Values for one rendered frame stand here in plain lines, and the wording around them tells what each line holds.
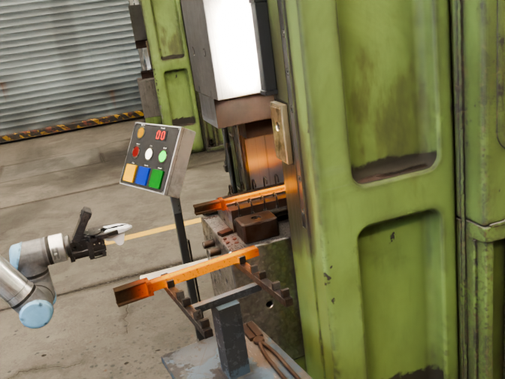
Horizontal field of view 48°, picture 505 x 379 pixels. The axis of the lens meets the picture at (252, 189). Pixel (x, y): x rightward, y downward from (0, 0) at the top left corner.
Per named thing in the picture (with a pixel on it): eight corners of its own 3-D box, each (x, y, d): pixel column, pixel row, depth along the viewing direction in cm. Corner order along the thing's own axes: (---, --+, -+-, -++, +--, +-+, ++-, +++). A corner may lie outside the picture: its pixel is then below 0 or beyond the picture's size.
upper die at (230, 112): (218, 128, 179) (213, 98, 176) (202, 119, 197) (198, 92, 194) (337, 104, 190) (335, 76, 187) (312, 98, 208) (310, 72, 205)
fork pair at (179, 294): (183, 307, 138) (182, 300, 137) (176, 298, 143) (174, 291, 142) (267, 277, 147) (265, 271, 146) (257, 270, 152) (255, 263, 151)
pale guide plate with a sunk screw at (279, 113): (287, 165, 161) (280, 105, 156) (276, 158, 169) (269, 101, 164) (294, 163, 162) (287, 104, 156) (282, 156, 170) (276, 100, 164)
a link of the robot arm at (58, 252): (47, 231, 182) (47, 242, 173) (63, 228, 183) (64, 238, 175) (54, 257, 185) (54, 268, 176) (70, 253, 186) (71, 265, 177)
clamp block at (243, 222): (245, 244, 179) (242, 225, 177) (237, 236, 187) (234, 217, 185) (280, 235, 182) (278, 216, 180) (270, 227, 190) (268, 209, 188)
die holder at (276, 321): (248, 374, 189) (229, 252, 175) (218, 320, 224) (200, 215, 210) (394, 326, 204) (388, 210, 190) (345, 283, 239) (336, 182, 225)
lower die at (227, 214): (234, 232, 190) (230, 208, 187) (218, 214, 208) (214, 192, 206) (346, 204, 201) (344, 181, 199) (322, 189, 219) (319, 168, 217)
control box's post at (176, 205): (203, 368, 274) (162, 153, 240) (201, 364, 277) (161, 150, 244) (210, 365, 275) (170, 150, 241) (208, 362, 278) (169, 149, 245)
